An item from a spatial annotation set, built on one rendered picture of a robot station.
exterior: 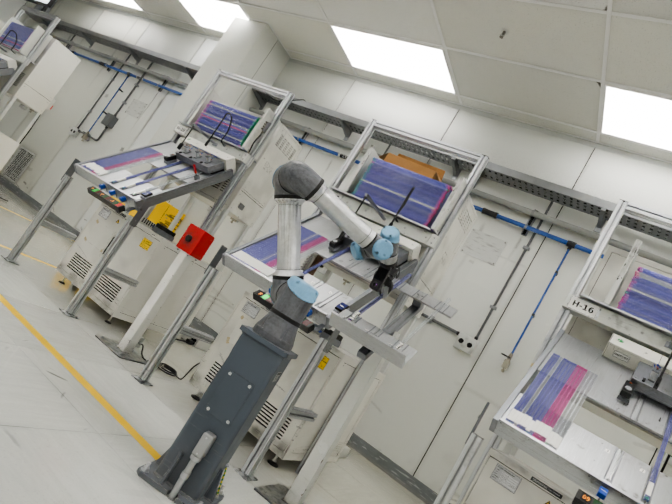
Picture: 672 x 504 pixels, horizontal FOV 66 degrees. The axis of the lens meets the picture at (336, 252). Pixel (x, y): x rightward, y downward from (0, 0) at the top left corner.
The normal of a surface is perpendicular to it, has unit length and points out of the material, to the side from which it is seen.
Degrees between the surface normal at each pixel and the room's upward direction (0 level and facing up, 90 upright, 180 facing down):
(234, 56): 90
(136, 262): 90
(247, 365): 90
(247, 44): 90
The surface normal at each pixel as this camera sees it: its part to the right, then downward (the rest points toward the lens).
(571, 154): -0.38, -0.36
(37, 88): 0.76, 0.39
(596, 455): 0.11, -0.86
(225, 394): -0.11, -0.21
